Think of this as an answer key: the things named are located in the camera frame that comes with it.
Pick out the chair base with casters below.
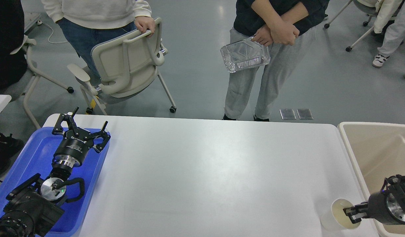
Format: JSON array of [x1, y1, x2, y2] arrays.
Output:
[[324, 0, 379, 52]]

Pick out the white cable on floor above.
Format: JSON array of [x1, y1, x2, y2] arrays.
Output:
[[36, 20, 71, 44]]

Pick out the hand holding clear container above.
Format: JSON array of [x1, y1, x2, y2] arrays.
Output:
[[251, 24, 274, 47]]

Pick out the person in grey sweatpants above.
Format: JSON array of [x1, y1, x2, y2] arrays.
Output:
[[222, 0, 330, 122]]

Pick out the person in light trousers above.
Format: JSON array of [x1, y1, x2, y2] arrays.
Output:
[[372, 1, 405, 68]]

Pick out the person in cream sweater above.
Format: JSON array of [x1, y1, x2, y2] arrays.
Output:
[[42, 0, 152, 76]]

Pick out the black shoe at left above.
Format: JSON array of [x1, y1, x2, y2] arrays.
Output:
[[0, 133, 24, 175]]

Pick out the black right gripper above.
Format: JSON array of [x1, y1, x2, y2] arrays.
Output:
[[343, 192, 405, 225]]

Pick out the blue plastic tray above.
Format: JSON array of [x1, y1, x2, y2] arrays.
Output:
[[0, 127, 109, 237]]

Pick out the white paper cup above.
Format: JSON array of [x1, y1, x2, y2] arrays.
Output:
[[320, 198, 360, 231]]

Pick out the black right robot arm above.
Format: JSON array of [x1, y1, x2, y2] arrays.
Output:
[[343, 174, 405, 225]]

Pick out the hand clasped over wrist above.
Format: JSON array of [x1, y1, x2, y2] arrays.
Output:
[[269, 20, 299, 45]]

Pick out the metal floor outlet plate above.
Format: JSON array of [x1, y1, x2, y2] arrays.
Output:
[[280, 109, 296, 120], [296, 109, 314, 120]]

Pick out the beige plastic bin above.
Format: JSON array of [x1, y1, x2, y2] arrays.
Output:
[[338, 122, 405, 237]]

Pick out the hand on chair back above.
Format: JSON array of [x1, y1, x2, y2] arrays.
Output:
[[134, 16, 155, 38]]

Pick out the metal floor outlet plate right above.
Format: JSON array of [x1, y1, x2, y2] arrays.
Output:
[[296, 109, 314, 120]]

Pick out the clear plastic food container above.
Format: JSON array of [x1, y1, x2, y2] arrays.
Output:
[[219, 36, 270, 73]]

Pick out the grey chair at left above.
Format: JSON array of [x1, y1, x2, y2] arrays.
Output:
[[0, 36, 74, 129]]

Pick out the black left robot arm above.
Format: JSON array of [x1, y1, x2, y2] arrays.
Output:
[[0, 113, 111, 237]]

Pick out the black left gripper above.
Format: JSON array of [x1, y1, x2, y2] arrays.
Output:
[[51, 107, 111, 168]]

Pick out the metal floor outlet plate left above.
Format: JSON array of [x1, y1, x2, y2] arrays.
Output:
[[280, 109, 296, 120]]

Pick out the beige office chair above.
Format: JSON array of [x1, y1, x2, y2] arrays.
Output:
[[67, 17, 177, 115]]

